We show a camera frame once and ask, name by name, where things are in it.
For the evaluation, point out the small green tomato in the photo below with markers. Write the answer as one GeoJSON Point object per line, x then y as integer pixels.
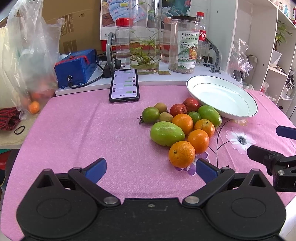
{"type": "Point", "coordinates": [195, 116]}

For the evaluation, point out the potted green plant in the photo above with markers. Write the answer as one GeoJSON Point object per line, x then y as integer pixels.
{"type": "Point", "coordinates": [282, 30]}

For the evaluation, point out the blue electric device box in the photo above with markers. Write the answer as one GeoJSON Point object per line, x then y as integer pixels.
{"type": "Point", "coordinates": [76, 69]}

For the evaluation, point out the red tomato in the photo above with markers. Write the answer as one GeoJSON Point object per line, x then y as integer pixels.
{"type": "Point", "coordinates": [191, 104]}
{"type": "Point", "coordinates": [178, 109]}

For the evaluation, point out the black smartphone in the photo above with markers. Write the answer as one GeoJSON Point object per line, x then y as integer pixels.
{"type": "Point", "coordinates": [124, 86]}

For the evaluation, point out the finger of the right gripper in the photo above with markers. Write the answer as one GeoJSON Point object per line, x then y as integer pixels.
{"type": "Point", "coordinates": [263, 156]}
{"type": "Point", "coordinates": [286, 132]}

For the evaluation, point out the green tomato with stem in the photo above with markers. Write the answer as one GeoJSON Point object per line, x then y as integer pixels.
{"type": "Point", "coordinates": [149, 115]}

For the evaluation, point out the glass vase with plant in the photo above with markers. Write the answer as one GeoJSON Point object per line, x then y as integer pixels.
{"type": "Point", "coordinates": [145, 35]}

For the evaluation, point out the white shelf unit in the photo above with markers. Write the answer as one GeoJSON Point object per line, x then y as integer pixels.
{"type": "Point", "coordinates": [256, 23]}

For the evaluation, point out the clear jar with label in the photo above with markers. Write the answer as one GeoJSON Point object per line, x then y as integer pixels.
{"type": "Point", "coordinates": [184, 37]}

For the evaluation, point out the red black knitted cloth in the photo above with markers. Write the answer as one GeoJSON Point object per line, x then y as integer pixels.
{"type": "Point", "coordinates": [9, 119]}

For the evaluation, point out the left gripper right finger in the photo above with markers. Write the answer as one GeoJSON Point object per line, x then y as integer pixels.
{"type": "Point", "coordinates": [216, 181]}

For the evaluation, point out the clear plastic fruit bag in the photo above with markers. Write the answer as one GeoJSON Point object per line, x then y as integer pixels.
{"type": "Point", "coordinates": [30, 53]}

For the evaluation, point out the smaller green mango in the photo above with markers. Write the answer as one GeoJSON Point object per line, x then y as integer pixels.
{"type": "Point", "coordinates": [209, 113]}

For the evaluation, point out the orange mandarin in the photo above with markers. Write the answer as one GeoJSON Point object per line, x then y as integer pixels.
{"type": "Point", "coordinates": [199, 139]}
{"type": "Point", "coordinates": [206, 126]}
{"type": "Point", "coordinates": [181, 154]}
{"type": "Point", "coordinates": [184, 122]}

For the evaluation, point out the grey bracket left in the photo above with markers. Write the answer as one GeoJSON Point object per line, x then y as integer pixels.
{"type": "Point", "coordinates": [112, 64]}

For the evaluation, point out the clear bottle red cap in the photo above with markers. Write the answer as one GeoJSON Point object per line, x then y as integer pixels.
{"type": "Point", "coordinates": [122, 41]}

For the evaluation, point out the cardboard box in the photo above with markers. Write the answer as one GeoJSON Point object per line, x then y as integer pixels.
{"type": "Point", "coordinates": [81, 30]}

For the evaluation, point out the small gold card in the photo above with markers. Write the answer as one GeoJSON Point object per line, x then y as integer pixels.
{"type": "Point", "coordinates": [161, 72]}

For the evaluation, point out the cola bottle red cap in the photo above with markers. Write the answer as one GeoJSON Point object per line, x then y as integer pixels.
{"type": "Point", "coordinates": [202, 37]}

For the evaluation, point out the crumpled clear plastic bag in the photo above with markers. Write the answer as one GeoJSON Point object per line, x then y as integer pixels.
{"type": "Point", "coordinates": [239, 66]}

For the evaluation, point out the large green mango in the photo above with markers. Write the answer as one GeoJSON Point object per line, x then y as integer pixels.
{"type": "Point", "coordinates": [166, 134]}

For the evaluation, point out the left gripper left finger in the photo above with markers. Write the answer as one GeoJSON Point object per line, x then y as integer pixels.
{"type": "Point", "coordinates": [87, 179]}

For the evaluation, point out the white ceramic plate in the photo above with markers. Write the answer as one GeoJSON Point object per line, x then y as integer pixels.
{"type": "Point", "coordinates": [230, 100]}

